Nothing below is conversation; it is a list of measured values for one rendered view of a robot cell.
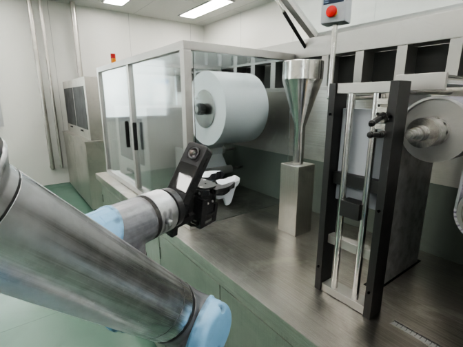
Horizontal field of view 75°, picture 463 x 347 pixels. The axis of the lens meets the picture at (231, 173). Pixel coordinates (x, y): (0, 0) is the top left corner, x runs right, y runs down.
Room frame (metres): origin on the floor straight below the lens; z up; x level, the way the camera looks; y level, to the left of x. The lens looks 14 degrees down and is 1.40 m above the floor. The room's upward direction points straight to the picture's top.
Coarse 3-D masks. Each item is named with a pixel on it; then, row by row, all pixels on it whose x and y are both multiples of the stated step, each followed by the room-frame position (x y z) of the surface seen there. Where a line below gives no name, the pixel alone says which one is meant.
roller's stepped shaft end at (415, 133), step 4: (412, 128) 0.62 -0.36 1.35; (416, 128) 0.62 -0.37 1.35; (420, 128) 0.62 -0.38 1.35; (424, 128) 0.62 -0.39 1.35; (428, 128) 0.63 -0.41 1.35; (408, 132) 0.61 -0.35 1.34; (412, 132) 0.60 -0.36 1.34; (416, 132) 0.61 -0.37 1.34; (420, 132) 0.61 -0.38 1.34; (424, 132) 0.61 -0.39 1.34; (428, 132) 0.62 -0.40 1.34; (404, 136) 0.62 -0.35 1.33; (408, 136) 0.60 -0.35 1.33; (412, 136) 0.60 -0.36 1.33; (416, 136) 0.61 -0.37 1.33; (420, 136) 0.61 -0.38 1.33; (424, 136) 0.62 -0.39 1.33; (428, 136) 0.63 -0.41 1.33; (412, 140) 0.63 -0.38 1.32; (416, 140) 0.62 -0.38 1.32; (420, 140) 0.62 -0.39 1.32
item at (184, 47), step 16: (160, 48) 1.26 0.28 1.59; (176, 48) 1.15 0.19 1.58; (192, 48) 1.13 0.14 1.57; (208, 48) 1.17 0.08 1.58; (224, 48) 1.21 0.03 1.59; (240, 48) 1.25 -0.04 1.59; (112, 64) 1.77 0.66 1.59; (128, 64) 1.58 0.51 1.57; (128, 80) 1.58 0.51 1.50; (128, 96) 1.59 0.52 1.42; (192, 112) 1.12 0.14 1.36; (128, 128) 1.63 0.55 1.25; (192, 128) 1.12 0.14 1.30; (128, 144) 1.63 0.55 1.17; (112, 176) 1.95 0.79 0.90; (144, 192) 1.51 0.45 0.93
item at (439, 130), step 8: (416, 120) 0.65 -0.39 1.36; (424, 120) 0.64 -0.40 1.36; (432, 120) 0.63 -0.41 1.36; (440, 120) 0.64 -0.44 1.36; (408, 128) 0.66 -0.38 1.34; (432, 128) 0.63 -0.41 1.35; (440, 128) 0.62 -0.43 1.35; (448, 128) 0.65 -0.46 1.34; (432, 136) 0.62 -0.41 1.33; (440, 136) 0.62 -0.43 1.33; (448, 136) 0.65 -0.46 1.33; (416, 144) 0.65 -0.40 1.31; (424, 144) 0.63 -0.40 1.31; (432, 144) 0.62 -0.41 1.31
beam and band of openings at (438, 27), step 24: (384, 24) 1.12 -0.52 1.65; (408, 24) 1.06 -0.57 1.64; (432, 24) 1.00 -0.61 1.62; (456, 24) 0.95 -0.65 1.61; (264, 48) 1.61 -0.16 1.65; (288, 48) 1.48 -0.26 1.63; (312, 48) 1.37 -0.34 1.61; (336, 48) 1.27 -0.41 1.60; (360, 48) 1.19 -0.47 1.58; (384, 48) 1.13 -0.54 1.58; (408, 48) 1.06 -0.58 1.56; (432, 48) 1.06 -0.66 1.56; (456, 48) 0.94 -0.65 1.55; (192, 72) 2.19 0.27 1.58; (336, 72) 1.34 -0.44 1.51; (360, 72) 1.18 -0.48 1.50; (384, 72) 1.18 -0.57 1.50; (408, 72) 1.07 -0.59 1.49; (432, 72) 1.05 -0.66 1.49; (456, 72) 0.94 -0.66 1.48
